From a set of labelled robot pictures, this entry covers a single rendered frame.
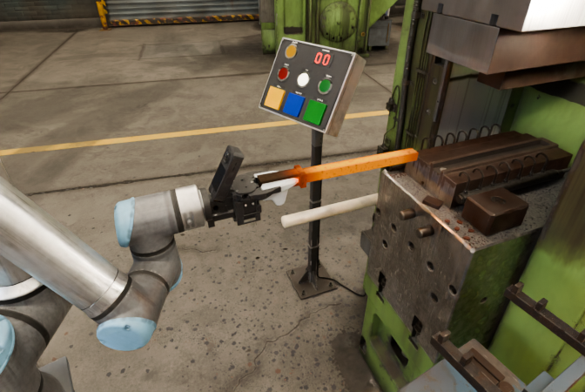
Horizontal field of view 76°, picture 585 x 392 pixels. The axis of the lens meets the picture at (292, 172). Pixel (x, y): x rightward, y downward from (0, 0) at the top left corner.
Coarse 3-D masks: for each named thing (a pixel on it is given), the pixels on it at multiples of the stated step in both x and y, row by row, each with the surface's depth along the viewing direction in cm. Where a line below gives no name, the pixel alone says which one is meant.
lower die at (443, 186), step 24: (456, 144) 115; (480, 144) 113; (504, 144) 113; (552, 144) 111; (408, 168) 112; (432, 168) 102; (456, 168) 99; (480, 168) 101; (504, 168) 101; (528, 168) 103; (552, 168) 107; (432, 192) 104; (456, 192) 96
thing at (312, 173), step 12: (372, 156) 91; (384, 156) 91; (396, 156) 91; (408, 156) 92; (300, 168) 84; (312, 168) 85; (324, 168) 85; (336, 168) 85; (348, 168) 87; (360, 168) 88; (372, 168) 89; (264, 180) 80; (276, 180) 81; (300, 180) 83; (312, 180) 84
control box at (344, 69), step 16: (304, 48) 135; (320, 48) 131; (288, 64) 139; (304, 64) 134; (320, 64) 130; (336, 64) 126; (352, 64) 123; (272, 80) 143; (288, 80) 138; (320, 80) 129; (336, 80) 126; (352, 80) 126; (304, 96) 133; (320, 96) 129; (336, 96) 125; (352, 96) 130; (272, 112) 141; (304, 112) 132; (336, 112) 126; (320, 128) 128; (336, 128) 130
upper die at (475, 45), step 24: (432, 24) 92; (456, 24) 85; (480, 24) 79; (432, 48) 93; (456, 48) 86; (480, 48) 80; (504, 48) 78; (528, 48) 80; (552, 48) 83; (576, 48) 86
